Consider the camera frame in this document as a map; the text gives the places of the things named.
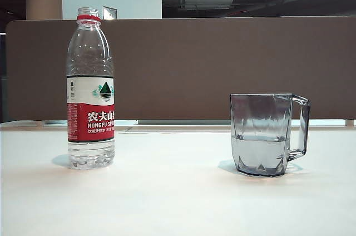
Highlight clear red-label water bottle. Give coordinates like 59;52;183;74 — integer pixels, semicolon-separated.
66;7;116;170

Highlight brown desk partition screen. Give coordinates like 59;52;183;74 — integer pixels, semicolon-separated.
5;16;356;121

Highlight grey transparent handled cup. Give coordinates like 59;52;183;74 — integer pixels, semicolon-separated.
229;93;311;177

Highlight silver wall plate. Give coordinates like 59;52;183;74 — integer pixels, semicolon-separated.
102;6;117;21

